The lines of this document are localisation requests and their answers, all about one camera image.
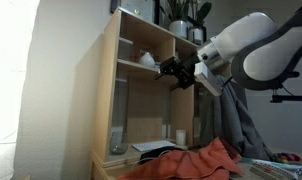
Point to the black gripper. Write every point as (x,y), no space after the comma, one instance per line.
(188,71)

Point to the orange towel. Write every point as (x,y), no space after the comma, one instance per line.
(191,163)

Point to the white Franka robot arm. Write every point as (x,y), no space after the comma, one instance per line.
(264,50)

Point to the white ceramic teapot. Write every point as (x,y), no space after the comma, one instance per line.
(146,60)

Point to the wooden shelf unit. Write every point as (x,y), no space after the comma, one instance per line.
(141,110)

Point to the potted plant in grey pot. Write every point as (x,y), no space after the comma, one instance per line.
(197,26)

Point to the potted plant in white pot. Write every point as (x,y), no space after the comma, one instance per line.
(178,20)

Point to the small white boxes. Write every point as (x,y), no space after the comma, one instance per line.
(166,131)

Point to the white keyboard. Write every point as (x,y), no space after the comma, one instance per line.
(152,145)

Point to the black bag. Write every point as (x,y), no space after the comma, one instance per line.
(154,152)

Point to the clear glass jar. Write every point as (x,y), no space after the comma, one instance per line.
(118,142)

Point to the tennis racket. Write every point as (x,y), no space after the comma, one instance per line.
(277,168)

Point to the small colourful objects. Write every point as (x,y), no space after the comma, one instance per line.
(287,157)

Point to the framed picture with black frame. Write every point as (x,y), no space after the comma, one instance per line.
(137,8)

